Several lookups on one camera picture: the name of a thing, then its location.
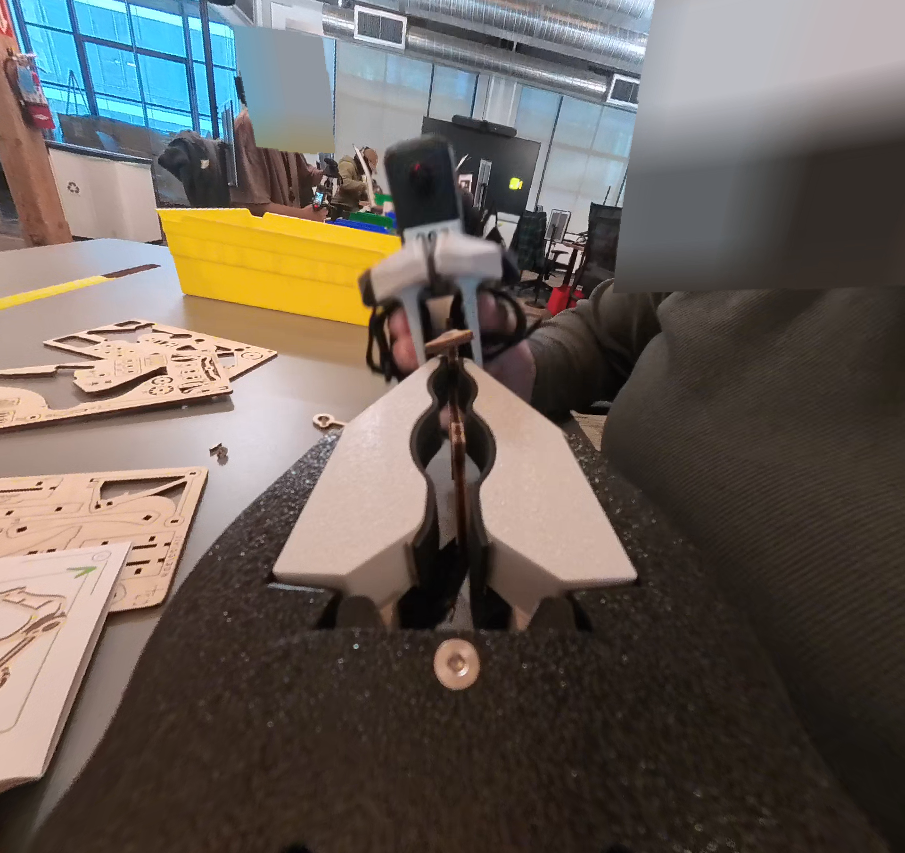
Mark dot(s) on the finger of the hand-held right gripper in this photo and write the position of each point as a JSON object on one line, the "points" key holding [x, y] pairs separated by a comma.
{"points": [[470, 259], [396, 269]]}

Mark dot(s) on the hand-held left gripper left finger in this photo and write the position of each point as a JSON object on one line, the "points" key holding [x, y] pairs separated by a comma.
{"points": [[353, 513]]}

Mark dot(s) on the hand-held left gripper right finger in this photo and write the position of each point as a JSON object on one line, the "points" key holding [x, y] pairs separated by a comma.
{"points": [[558, 513]]}

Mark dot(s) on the small round wooden wheel part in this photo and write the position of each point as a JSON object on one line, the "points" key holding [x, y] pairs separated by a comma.
{"points": [[449, 339]]}

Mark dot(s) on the wooden model arm part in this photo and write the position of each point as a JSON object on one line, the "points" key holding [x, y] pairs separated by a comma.
{"points": [[456, 443]]}

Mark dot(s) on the person's right forearm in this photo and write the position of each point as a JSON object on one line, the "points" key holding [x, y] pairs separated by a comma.
{"points": [[587, 351]]}

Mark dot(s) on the laser-cut wooden parts sheet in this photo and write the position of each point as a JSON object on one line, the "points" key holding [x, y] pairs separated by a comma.
{"points": [[71, 412], [191, 506], [254, 356]]}

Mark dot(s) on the person's right hand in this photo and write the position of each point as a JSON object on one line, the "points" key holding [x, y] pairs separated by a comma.
{"points": [[509, 351]]}

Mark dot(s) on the green plastic bin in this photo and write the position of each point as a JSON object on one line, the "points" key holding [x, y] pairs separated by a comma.
{"points": [[371, 215]]}

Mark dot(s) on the blue plastic bin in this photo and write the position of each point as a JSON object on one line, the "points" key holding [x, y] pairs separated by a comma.
{"points": [[353, 226]]}

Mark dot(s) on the plaid jacket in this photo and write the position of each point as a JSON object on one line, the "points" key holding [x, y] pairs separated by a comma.
{"points": [[530, 237]]}

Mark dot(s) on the wooden linkage part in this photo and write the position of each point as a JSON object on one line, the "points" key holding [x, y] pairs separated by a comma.
{"points": [[338, 424]]}

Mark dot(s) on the red bag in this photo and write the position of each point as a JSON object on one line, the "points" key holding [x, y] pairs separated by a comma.
{"points": [[565, 301]]}

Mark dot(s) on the yellow plastic bin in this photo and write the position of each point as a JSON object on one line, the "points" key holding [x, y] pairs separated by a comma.
{"points": [[269, 266]]}

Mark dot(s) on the black office chair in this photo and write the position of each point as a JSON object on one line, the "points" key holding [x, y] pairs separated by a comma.
{"points": [[601, 245]]}

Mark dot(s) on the small dark wooden bit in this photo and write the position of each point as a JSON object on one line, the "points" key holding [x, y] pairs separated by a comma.
{"points": [[219, 453]]}

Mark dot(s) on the white vent grille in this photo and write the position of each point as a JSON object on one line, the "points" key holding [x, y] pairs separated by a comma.
{"points": [[380, 25]]}

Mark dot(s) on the dark hanging jacket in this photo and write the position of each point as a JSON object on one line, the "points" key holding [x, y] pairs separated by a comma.
{"points": [[194, 167]]}

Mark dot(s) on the white recycling cabinet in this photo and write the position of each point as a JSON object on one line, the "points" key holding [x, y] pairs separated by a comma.
{"points": [[106, 195]]}

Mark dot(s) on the white instruction booklet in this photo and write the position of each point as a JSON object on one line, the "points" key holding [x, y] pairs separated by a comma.
{"points": [[71, 655]]}

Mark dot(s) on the yellow black tape strip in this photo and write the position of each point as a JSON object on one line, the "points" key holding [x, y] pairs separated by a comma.
{"points": [[56, 291]]}

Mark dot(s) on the wooden pillar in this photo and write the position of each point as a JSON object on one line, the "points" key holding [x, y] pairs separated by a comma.
{"points": [[28, 188]]}

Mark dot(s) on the red fire extinguisher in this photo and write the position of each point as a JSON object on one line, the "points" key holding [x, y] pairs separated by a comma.
{"points": [[35, 100]]}

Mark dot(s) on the black wall screen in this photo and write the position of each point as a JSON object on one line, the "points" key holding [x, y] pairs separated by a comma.
{"points": [[495, 160]]}

